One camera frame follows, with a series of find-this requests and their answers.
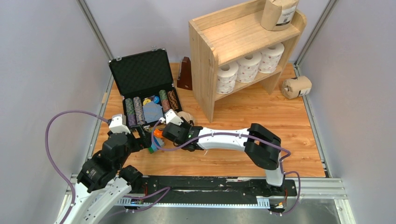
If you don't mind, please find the brown paper roll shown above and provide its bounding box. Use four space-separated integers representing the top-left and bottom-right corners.
281 76 312 99
177 111 195 126
261 0 299 31

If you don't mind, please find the white floral paper roll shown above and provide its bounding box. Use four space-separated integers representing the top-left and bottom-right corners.
236 52 262 83
258 43 284 74
216 62 239 94

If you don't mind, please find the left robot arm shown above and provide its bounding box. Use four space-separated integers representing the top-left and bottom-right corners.
56 125 151 224

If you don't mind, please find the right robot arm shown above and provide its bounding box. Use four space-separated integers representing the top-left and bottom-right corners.
162 123 285 195

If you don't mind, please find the light wooden two-tier shelf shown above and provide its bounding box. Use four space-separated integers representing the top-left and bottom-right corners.
189 0 307 122

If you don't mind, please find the orange tape measure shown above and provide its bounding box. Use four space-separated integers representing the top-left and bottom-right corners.
153 129 163 138

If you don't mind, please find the green blue block stack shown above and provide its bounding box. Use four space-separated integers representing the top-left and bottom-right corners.
148 137 165 154

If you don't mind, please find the dark brown wooden metronome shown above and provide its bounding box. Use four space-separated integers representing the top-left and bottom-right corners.
177 56 192 91

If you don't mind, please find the black poker chip case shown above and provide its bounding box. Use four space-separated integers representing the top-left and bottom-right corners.
109 49 182 128

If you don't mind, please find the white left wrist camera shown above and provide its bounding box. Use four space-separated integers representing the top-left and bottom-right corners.
109 114 131 134

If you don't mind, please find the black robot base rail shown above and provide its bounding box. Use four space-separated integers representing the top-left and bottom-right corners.
131 175 298 212

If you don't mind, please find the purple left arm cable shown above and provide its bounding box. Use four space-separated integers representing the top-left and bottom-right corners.
45 110 110 224

